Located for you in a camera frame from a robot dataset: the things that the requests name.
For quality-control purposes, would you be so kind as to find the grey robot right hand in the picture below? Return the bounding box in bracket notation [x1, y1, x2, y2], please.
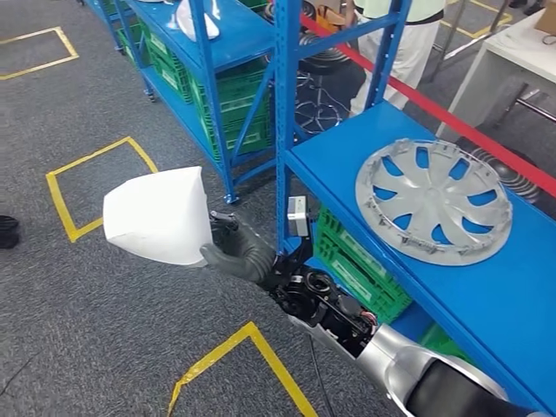
[199, 209, 258, 283]

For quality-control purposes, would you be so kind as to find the white plastic car part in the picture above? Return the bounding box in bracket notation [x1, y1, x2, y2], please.
[167, 0, 221, 43]
[103, 165, 214, 268]

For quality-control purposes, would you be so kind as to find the blue steel shelf rack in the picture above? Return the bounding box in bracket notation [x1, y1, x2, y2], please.
[84, 0, 278, 205]
[275, 0, 556, 417]

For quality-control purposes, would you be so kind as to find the green folding crate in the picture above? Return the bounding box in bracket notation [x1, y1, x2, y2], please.
[198, 109, 275, 162]
[317, 206, 413, 308]
[116, 25, 151, 65]
[188, 60, 273, 119]
[312, 233, 408, 325]
[416, 321, 477, 365]
[148, 31, 194, 106]

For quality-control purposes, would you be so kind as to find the black ribbed stanchion base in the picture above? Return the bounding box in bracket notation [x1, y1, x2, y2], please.
[470, 148, 542, 205]
[297, 31, 352, 77]

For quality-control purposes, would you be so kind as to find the silver wheel hubcap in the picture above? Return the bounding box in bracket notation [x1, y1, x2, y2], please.
[355, 137, 514, 268]

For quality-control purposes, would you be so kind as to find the red barrier belt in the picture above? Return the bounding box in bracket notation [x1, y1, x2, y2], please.
[300, 12, 556, 200]

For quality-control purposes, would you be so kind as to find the white desk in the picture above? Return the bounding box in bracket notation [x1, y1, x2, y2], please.
[435, 10, 556, 142]

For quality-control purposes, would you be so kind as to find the brown cardboard box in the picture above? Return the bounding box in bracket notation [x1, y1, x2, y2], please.
[533, 0, 556, 36]

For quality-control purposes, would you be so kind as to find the black hanging cable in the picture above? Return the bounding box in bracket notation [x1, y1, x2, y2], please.
[307, 335, 326, 417]

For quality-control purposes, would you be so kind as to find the steel frame table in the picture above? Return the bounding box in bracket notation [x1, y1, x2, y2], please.
[429, 0, 514, 82]

